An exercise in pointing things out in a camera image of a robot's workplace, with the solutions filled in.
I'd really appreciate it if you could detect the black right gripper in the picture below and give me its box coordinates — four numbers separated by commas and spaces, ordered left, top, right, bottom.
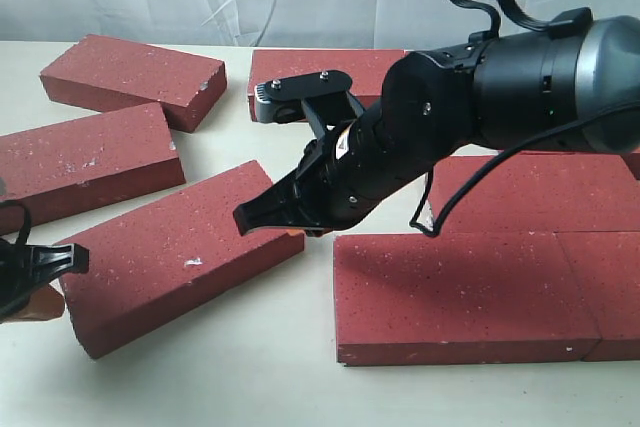
233, 97, 450, 237

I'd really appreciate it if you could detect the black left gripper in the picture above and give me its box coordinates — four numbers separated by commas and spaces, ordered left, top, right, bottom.
1, 239, 90, 321

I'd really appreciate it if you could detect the red brick with white chip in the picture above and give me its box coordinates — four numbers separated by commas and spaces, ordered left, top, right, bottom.
60, 161, 305, 359

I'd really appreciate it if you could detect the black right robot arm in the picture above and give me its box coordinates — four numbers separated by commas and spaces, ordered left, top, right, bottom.
233, 9, 639, 237

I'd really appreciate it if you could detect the red brick right third row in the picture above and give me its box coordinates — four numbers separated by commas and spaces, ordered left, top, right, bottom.
441, 154, 639, 234

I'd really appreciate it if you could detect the red brick right second row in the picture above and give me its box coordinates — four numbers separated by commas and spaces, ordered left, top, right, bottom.
499, 149, 640, 181

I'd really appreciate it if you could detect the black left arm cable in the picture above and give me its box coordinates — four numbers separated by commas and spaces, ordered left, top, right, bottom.
0, 199, 34, 248

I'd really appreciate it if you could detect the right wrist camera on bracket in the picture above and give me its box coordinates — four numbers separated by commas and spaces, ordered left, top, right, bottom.
253, 70, 365, 139

